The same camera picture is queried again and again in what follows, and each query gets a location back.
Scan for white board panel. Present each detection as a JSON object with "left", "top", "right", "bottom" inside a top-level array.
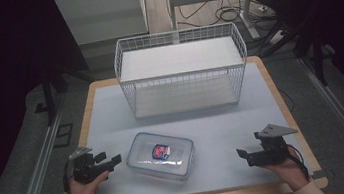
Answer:
[{"left": 53, "top": 0, "right": 151, "bottom": 48}]

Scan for clear plastic container blue-rimmed lid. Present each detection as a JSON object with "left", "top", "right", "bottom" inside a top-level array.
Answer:
[{"left": 121, "top": 125, "right": 201, "bottom": 188}]

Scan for white power strip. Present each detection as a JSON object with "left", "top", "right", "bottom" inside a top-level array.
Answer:
[{"left": 265, "top": 28, "right": 289, "bottom": 47}]

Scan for white wire basket rack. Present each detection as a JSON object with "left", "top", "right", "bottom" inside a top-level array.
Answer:
[{"left": 110, "top": 20, "right": 256, "bottom": 123}]

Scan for white table mat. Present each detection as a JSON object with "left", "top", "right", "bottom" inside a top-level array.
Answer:
[{"left": 77, "top": 55, "right": 317, "bottom": 194}]

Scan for black floor cables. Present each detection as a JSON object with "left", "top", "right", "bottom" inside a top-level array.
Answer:
[{"left": 173, "top": 0, "right": 281, "bottom": 44}]

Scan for person's left hand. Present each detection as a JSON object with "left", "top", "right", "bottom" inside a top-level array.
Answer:
[{"left": 66, "top": 170, "right": 113, "bottom": 194}]

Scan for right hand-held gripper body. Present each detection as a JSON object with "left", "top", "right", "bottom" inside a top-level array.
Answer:
[{"left": 242, "top": 119, "right": 304, "bottom": 170}]

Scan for black floor plate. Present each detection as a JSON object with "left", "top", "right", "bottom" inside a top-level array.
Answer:
[{"left": 50, "top": 122, "right": 77, "bottom": 149}]

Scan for black tripod stand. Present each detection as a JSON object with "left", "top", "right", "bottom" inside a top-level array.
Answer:
[
  {"left": 257, "top": 14, "right": 344, "bottom": 95},
  {"left": 28, "top": 62, "right": 97, "bottom": 129}
]

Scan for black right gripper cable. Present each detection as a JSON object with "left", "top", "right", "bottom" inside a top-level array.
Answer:
[{"left": 285, "top": 141, "right": 312, "bottom": 184}]

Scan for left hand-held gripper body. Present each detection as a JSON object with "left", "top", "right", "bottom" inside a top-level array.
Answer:
[{"left": 67, "top": 142, "right": 118, "bottom": 187}]

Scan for person's right hand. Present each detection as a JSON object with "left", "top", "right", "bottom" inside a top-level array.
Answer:
[{"left": 262, "top": 143, "right": 312, "bottom": 194}]

